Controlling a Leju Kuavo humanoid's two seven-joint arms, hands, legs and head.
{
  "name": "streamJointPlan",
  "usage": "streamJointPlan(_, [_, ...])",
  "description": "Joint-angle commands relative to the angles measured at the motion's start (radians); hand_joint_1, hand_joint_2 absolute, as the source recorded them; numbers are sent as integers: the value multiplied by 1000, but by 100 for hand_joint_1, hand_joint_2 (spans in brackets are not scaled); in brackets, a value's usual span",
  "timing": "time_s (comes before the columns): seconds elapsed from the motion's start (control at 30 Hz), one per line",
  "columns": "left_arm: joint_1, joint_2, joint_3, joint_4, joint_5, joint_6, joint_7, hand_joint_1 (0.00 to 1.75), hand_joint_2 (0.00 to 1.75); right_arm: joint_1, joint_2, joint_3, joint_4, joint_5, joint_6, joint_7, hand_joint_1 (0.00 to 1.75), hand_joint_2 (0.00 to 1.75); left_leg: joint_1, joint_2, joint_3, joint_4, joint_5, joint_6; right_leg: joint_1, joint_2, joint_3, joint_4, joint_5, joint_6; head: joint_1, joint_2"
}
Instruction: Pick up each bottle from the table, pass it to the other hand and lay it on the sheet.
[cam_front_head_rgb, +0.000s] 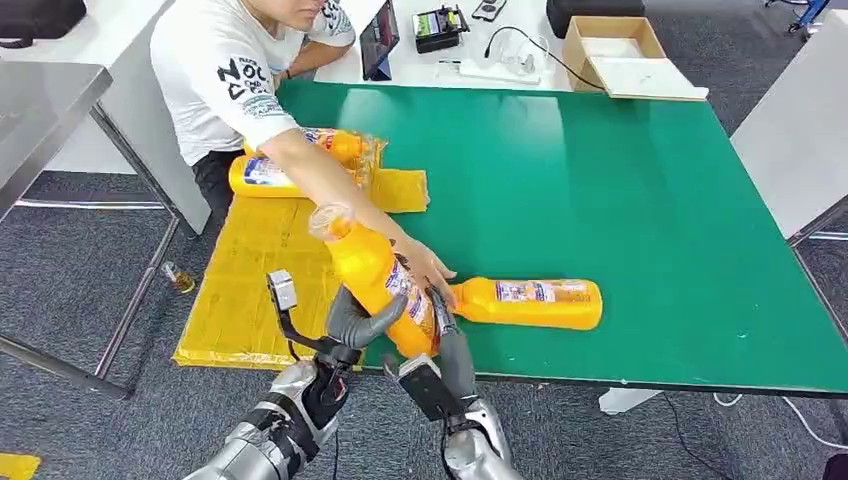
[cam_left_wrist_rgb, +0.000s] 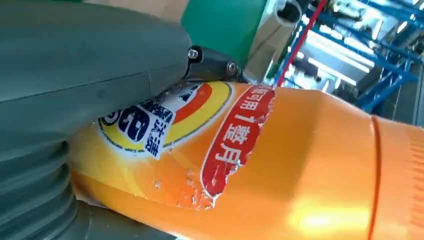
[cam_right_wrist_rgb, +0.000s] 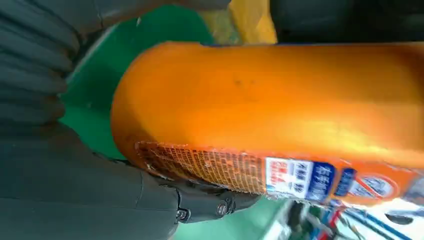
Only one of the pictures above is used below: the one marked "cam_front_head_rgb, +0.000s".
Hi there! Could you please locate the robot left hand grey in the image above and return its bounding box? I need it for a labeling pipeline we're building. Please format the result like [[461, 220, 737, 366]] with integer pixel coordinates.
[[324, 284, 411, 352]]

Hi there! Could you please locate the person's right hand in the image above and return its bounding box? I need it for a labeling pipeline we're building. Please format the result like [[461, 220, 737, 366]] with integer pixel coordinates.
[[390, 237, 458, 313]]

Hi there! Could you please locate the robot right hand grey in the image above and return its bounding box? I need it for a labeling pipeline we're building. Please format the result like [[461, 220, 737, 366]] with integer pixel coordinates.
[[425, 284, 480, 417]]

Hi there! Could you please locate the orange drink bottle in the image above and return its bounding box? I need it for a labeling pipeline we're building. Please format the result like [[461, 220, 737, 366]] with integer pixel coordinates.
[[241, 127, 367, 167], [449, 276, 604, 332], [228, 154, 313, 200], [307, 201, 444, 360]]

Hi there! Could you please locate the yellow plastic sheet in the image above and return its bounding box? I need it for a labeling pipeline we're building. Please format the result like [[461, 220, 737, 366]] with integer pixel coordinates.
[[170, 129, 431, 372]]

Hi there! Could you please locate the white table foot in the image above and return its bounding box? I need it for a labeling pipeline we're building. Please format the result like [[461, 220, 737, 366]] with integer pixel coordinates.
[[598, 387, 664, 416]]

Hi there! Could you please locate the small glass bottle amber liquid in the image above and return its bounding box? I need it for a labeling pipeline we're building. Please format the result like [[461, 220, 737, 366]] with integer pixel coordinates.
[[160, 260, 197, 295]]

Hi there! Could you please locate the white desk with tablet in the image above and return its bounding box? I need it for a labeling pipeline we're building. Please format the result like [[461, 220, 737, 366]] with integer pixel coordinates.
[[314, 0, 574, 91]]

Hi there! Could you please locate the white power strip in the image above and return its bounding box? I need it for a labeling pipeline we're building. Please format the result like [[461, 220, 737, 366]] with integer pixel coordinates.
[[457, 56, 541, 85]]

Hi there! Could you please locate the black device with label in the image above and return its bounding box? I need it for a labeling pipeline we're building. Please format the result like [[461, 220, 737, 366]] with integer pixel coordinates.
[[410, 5, 470, 54]]

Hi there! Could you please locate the black tablet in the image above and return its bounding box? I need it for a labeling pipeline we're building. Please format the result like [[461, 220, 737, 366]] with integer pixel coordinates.
[[359, 0, 401, 82]]

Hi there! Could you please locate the clear plastic bag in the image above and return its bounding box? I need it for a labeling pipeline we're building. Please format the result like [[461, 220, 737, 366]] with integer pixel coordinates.
[[493, 29, 551, 74]]

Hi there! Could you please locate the green table mat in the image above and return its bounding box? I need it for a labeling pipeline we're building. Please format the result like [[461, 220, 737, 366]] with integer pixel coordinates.
[[274, 80, 848, 399]]

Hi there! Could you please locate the open cardboard box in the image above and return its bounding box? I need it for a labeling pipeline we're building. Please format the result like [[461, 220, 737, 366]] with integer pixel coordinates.
[[563, 15, 710, 102]]

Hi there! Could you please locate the person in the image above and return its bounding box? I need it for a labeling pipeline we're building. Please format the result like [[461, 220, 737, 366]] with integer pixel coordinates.
[[149, 0, 458, 313]]

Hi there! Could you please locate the white board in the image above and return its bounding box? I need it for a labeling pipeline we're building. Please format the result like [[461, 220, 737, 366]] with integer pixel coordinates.
[[588, 56, 710, 102]]

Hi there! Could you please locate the black case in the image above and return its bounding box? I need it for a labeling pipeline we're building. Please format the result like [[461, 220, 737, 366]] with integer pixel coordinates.
[[545, 0, 646, 39]]

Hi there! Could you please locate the white desk with bag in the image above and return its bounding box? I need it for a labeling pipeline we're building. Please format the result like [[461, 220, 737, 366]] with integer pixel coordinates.
[[0, 0, 213, 234]]

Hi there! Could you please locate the yellow scrap on floor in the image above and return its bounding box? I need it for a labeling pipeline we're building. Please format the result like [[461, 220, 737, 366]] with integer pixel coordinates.
[[0, 452, 42, 480]]

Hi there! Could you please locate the white empty desk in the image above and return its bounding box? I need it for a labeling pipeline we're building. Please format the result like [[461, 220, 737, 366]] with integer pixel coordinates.
[[728, 7, 848, 246]]

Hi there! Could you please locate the black bag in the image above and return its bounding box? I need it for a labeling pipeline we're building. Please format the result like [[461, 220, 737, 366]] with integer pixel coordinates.
[[0, 0, 87, 49]]

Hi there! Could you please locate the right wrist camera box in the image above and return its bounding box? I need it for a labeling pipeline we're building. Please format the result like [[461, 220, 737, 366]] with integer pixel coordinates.
[[382, 354, 465, 423]]

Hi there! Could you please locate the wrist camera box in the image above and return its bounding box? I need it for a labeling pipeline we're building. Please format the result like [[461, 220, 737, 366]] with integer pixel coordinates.
[[266, 268, 299, 314], [382, 354, 465, 423]]

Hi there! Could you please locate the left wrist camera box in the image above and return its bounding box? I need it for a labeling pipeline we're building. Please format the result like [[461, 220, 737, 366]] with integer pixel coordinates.
[[266, 268, 299, 314]]

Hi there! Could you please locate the black floor cable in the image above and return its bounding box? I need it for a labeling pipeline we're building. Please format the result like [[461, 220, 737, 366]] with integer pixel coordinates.
[[662, 393, 730, 480]]

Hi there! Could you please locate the thin black cable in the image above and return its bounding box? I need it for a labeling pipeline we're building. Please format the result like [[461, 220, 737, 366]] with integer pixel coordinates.
[[482, 25, 605, 91]]

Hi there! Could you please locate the white floor cable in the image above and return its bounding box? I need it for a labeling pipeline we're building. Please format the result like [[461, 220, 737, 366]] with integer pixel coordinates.
[[712, 392, 848, 452]]

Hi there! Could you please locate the steel frame table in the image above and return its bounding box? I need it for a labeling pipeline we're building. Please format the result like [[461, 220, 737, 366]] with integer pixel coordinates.
[[0, 60, 181, 400]]

